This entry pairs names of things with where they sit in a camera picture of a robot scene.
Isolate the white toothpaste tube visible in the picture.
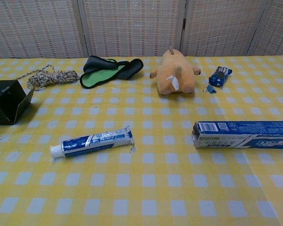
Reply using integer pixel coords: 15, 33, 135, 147
49, 126, 135, 159

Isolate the blue toothpaste paper box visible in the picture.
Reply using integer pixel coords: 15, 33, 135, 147
191, 120, 283, 149

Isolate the yellow checkered tablecloth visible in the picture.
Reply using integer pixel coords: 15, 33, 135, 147
0, 55, 283, 226

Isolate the black open cardboard box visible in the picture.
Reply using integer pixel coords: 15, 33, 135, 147
0, 79, 35, 126

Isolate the orange plush toy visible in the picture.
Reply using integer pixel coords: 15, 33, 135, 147
150, 46, 202, 95

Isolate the green and grey cloth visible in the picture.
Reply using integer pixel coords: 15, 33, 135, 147
79, 55, 144, 89

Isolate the blue binder clip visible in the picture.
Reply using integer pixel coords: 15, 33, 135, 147
201, 85, 218, 94

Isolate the blue snack packet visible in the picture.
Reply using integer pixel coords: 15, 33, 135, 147
208, 66, 233, 88

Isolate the woven folding screen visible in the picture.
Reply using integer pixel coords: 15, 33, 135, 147
0, 0, 283, 59

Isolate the coiled speckled rope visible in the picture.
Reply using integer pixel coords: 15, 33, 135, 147
15, 65, 80, 92

